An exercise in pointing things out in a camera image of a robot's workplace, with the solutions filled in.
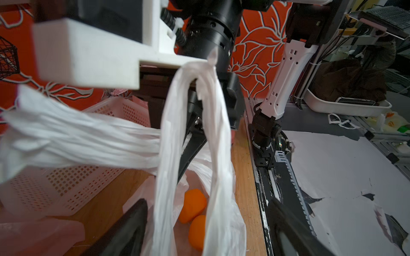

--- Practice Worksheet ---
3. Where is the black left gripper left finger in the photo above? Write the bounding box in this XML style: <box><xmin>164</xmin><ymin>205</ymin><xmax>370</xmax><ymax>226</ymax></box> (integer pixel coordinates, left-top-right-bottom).
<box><xmin>82</xmin><ymin>198</ymin><xmax>148</xmax><ymax>256</ymax></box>

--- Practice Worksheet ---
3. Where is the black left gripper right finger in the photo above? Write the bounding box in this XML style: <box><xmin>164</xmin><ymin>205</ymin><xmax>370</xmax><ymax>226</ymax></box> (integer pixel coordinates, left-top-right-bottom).
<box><xmin>267</xmin><ymin>197</ymin><xmax>333</xmax><ymax>256</ymax></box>

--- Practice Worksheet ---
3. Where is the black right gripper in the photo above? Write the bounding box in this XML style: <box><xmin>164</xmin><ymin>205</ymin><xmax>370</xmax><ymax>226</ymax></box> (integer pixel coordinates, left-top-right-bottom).
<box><xmin>131</xmin><ymin>65</ymin><xmax>247</xmax><ymax>183</ymax></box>

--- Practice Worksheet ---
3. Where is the white plastic bag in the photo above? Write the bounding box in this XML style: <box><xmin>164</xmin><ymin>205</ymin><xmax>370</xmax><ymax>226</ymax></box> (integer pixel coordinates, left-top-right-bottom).
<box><xmin>1</xmin><ymin>49</ymin><xmax>247</xmax><ymax>256</ymax></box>

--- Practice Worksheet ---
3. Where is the plain pink plastic bag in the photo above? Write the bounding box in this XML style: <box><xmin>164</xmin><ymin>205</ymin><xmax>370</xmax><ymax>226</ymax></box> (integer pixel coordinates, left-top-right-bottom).
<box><xmin>1</xmin><ymin>218</ymin><xmax>85</xmax><ymax>256</ymax></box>

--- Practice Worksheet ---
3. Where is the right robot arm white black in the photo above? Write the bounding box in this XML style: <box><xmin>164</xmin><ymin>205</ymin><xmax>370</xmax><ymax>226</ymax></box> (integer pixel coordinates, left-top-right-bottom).
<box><xmin>160</xmin><ymin>1</ymin><xmax>349</xmax><ymax>166</ymax></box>

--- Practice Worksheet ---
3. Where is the orange fruit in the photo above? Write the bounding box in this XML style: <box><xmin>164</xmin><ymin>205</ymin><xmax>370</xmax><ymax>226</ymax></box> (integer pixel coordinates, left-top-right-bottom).
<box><xmin>189</xmin><ymin>215</ymin><xmax>206</xmax><ymax>251</ymax></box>
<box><xmin>178</xmin><ymin>189</ymin><xmax>207</xmax><ymax>224</ymax></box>

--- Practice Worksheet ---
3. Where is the white perforated plastic basket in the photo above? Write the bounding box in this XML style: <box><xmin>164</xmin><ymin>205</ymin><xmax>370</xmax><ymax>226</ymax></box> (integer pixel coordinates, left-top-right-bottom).
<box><xmin>1</xmin><ymin>88</ymin><xmax>160</xmax><ymax>220</ymax></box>

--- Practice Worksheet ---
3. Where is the white tray with dark items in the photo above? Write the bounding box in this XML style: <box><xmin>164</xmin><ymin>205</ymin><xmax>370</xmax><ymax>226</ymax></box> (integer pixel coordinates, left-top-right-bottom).
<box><xmin>304</xmin><ymin>59</ymin><xmax>392</xmax><ymax>117</ymax></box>

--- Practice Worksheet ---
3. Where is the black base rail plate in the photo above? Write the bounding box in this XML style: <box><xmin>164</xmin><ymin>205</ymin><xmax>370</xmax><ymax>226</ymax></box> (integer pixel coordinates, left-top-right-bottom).
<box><xmin>249</xmin><ymin>128</ymin><xmax>317</xmax><ymax>256</ymax></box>

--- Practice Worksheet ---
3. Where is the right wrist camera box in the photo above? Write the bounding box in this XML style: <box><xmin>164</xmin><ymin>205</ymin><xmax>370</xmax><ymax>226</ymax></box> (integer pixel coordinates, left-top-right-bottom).
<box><xmin>32</xmin><ymin>1</ymin><xmax>197</xmax><ymax>90</ymax></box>

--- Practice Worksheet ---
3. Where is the black wire wall basket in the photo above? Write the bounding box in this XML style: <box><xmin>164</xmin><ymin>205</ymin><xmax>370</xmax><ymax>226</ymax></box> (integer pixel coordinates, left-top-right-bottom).
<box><xmin>0</xmin><ymin>37</ymin><xmax>20</xmax><ymax>80</ymax></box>

